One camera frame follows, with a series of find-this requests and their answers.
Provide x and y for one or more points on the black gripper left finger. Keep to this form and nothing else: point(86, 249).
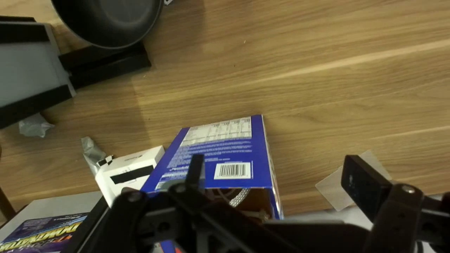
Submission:
point(155, 226)

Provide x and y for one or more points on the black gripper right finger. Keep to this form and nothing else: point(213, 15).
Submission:
point(403, 220)

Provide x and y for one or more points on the small white product box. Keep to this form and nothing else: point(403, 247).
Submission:
point(124, 174)

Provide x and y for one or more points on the blue cardboard box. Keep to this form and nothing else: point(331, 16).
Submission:
point(225, 150)

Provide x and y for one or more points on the grey battery with Dominator label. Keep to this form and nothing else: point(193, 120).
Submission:
point(43, 226)

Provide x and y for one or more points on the large grey black battery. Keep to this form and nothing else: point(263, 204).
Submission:
point(29, 75)

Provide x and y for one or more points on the black frying pan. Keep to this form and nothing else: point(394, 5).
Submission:
point(107, 23)

